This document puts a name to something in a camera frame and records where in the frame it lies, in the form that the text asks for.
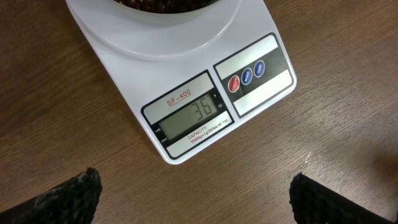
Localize white digital kitchen scale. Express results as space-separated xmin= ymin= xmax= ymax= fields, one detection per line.
xmin=67 ymin=0 xmax=297 ymax=164

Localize white round bowl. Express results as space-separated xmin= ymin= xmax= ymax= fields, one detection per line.
xmin=113 ymin=0 xmax=221 ymax=26

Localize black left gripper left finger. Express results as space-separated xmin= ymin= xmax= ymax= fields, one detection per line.
xmin=1 ymin=167 xmax=103 ymax=224

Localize beans in white bowl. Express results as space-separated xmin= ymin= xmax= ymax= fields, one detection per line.
xmin=114 ymin=0 xmax=218 ymax=14

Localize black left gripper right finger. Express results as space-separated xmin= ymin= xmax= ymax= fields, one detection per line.
xmin=289 ymin=173 xmax=393 ymax=224

